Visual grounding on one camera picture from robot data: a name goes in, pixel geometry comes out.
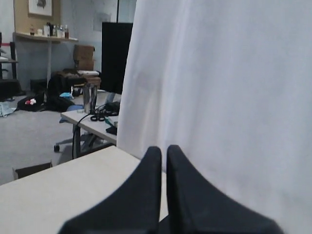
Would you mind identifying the black bag on floor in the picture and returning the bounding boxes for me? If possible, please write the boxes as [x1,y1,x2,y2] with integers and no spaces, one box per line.
[45,73,74,113]

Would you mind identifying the stacked cardboard boxes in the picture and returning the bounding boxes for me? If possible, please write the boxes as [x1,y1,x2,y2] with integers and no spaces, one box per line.
[73,44,95,71]

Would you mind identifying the wooden wall shelf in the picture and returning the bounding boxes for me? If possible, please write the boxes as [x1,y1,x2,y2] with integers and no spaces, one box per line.
[14,32,78,84]

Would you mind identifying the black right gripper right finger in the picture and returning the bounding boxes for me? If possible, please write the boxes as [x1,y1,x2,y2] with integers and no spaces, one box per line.
[166,145,283,234]

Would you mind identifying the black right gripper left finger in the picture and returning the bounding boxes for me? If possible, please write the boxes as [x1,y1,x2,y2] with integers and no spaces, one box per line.
[59,146,162,234]

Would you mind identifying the black monitor screen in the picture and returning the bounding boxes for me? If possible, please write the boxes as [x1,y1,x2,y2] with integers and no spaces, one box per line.
[100,22,133,94]

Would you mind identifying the shiny metal tumbler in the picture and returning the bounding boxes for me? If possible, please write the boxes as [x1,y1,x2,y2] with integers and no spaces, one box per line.
[83,83,98,114]

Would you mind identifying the grey side table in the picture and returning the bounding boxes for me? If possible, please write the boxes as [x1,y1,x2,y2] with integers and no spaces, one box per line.
[60,109,117,159]

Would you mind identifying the office chair base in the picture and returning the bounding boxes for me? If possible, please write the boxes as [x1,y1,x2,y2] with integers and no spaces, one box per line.
[54,133,103,153]

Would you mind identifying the framed wall picture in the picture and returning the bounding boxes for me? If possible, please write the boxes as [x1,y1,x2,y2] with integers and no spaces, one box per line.
[28,0,53,17]

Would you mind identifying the white backdrop curtain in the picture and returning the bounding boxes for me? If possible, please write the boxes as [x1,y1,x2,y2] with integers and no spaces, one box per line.
[117,0,312,234]

